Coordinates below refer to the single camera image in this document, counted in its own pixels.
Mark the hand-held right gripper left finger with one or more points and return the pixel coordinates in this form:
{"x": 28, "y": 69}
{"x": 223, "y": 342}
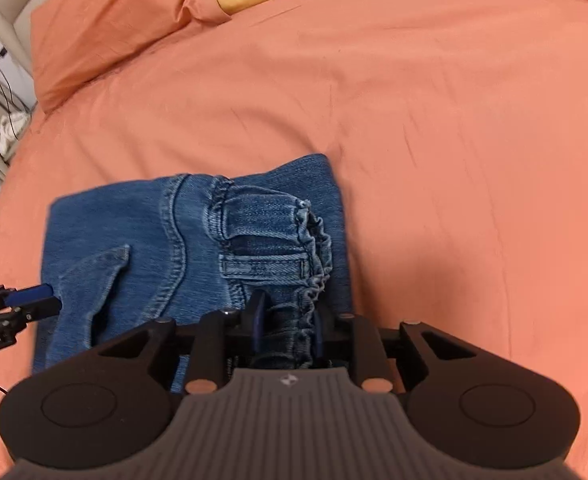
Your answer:
{"x": 257, "y": 321}

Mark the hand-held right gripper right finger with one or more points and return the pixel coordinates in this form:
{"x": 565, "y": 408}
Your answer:
{"x": 319, "y": 336}

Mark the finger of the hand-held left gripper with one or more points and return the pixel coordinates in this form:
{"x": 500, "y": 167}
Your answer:
{"x": 39, "y": 307}
{"x": 29, "y": 293}

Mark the blue denim pants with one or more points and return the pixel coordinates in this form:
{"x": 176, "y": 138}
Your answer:
{"x": 149, "y": 240}

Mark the white crumpled cloth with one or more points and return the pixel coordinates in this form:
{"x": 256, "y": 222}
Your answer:
{"x": 14, "y": 127}

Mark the orange bed cover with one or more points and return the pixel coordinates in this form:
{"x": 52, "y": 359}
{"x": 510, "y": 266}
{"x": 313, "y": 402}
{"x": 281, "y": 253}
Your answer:
{"x": 423, "y": 135}

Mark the large orange pillow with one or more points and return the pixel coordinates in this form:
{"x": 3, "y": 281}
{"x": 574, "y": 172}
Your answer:
{"x": 114, "y": 25}

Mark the beige bed headboard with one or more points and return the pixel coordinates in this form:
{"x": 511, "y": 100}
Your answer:
{"x": 4, "y": 10}

